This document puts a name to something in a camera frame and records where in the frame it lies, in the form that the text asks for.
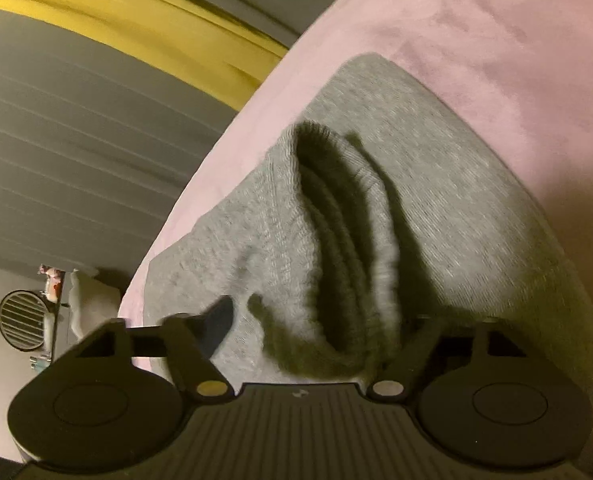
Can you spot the white plastic bag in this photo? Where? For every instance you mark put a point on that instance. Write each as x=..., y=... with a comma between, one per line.
x=89, y=300

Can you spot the small colourful item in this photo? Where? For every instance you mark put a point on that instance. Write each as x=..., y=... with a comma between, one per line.
x=52, y=282

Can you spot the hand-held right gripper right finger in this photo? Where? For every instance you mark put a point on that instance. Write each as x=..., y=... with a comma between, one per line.
x=416, y=352

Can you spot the grey pants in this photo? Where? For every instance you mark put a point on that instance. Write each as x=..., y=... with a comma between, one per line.
x=451, y=185

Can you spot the yellow curtain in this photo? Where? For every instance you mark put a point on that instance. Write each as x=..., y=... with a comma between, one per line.
x=126, y=20

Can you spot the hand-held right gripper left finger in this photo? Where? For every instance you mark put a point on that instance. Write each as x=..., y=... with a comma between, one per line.
x=217, y=322

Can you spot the round white grille fan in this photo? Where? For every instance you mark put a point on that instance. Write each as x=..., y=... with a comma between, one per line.
x=21, y=319

